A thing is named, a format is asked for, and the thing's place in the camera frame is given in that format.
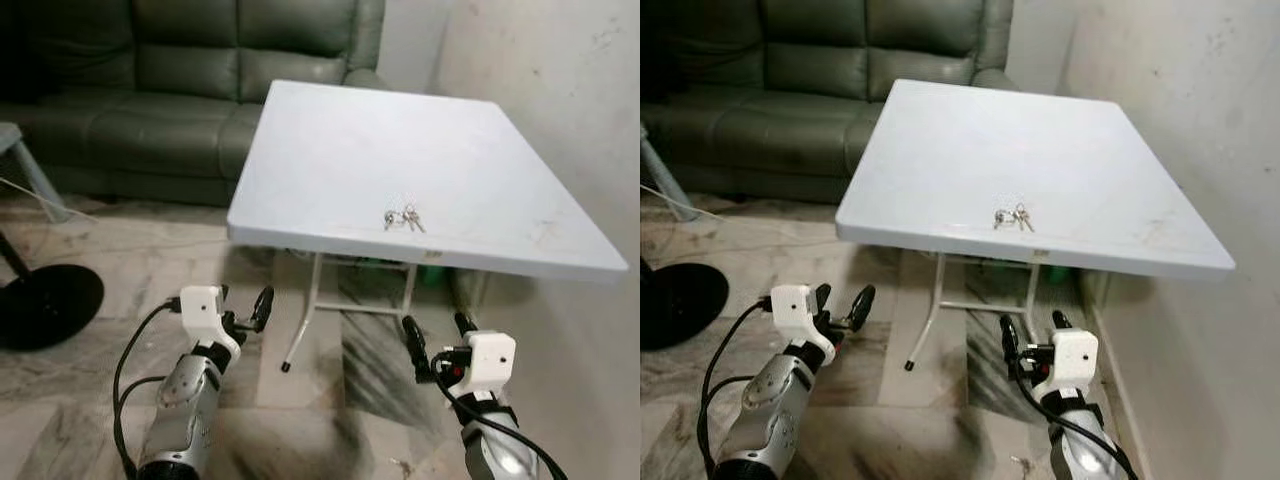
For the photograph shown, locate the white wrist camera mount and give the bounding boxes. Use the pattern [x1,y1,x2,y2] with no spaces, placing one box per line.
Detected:
[177,286,244,359]
[459,331,518,394]
[1034,329,1100,402]
[769,285,837,367]

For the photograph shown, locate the grey metal furniture leg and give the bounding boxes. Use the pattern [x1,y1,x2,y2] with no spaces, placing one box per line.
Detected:
[640,135,684,224]
[0,122,72,224]

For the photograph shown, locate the dark green leather sofa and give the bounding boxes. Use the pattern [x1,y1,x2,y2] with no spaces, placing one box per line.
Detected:
[640,0,1017,206]
[0,0,387,207]

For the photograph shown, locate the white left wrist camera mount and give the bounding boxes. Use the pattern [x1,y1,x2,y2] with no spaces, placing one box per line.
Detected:
[177,286,244,359]
[769,285,837,367]

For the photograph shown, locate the thin white floor cable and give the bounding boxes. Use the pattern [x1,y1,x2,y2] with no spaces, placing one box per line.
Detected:
[0,177,101,223]
[640,184,703,223]

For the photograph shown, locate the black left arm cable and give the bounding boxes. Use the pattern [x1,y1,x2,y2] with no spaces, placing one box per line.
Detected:
[112,297,184,480]
[697,297,774,480]

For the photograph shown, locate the black round stand base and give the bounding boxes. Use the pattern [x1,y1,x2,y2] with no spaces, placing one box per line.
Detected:
[640,258,730,352]
[0,230,105,352]

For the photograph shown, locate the silver key bunch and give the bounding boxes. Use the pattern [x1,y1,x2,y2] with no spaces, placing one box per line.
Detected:
[383,205,427,234]
[992,203,1037,234]

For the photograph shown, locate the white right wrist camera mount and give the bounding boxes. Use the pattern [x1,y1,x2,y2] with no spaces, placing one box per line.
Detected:
[459,331,518,394]
[1034,329,1100,402]

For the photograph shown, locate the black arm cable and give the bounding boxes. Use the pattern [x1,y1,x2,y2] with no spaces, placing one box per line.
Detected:
[697,297,774,480]
[431,372,571,480]
[1011,372,1142,480]
[112,297,184,480]

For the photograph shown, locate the white folding table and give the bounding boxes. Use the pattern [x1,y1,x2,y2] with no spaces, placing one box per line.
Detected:
[835,78,1237,373]
[227,79,630,374]

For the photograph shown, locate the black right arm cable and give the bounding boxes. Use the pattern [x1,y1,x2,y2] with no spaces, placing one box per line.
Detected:
[1011,372,1142,480]
[431,372,571,480]

